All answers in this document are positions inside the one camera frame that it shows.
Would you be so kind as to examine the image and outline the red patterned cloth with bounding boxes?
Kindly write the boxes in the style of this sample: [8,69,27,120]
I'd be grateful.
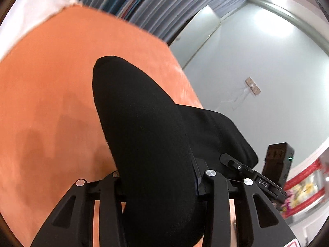
[280,158,328,219]

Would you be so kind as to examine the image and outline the beige wall socket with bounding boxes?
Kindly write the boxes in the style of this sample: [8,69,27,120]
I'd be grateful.
[245,77,261,96]

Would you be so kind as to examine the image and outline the black pants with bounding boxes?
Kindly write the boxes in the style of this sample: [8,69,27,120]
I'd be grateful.
[92,56,258,246]

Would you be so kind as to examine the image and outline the white bed sheet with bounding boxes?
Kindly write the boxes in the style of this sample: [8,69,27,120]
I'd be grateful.
[1,0,82,59]

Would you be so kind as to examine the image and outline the white charging cable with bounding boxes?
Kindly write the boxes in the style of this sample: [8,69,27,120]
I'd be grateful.
[214,86,252,111]

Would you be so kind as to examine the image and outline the white door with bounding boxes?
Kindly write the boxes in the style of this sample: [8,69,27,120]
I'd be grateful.
[169,5,221,69]

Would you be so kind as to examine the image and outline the orange plush bed cover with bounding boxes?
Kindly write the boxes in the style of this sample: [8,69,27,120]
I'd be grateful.
[1,6,201,246]

